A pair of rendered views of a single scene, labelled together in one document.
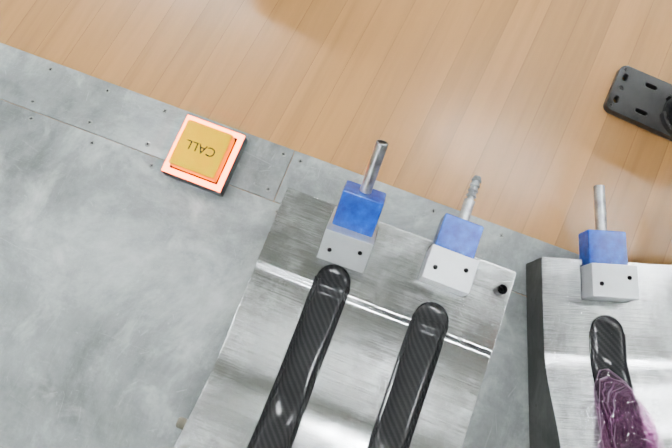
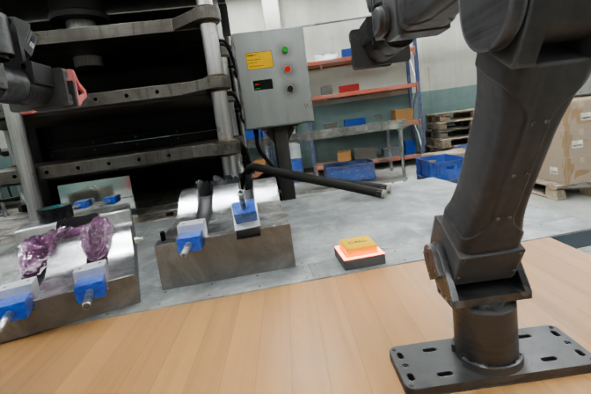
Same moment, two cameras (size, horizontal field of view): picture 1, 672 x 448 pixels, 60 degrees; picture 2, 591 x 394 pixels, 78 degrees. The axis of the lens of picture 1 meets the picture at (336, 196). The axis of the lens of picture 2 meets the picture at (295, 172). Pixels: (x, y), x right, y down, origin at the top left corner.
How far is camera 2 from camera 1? 0.94 m
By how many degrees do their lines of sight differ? 96
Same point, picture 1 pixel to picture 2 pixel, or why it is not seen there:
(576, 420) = (120, 239)
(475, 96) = (194, 353)
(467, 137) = (194, 331)
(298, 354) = not seen: hidden behind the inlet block
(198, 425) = (273, 193)
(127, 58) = not seen: hidden behind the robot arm
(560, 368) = (126, 255)
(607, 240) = (89, 281)
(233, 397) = (267, 202)
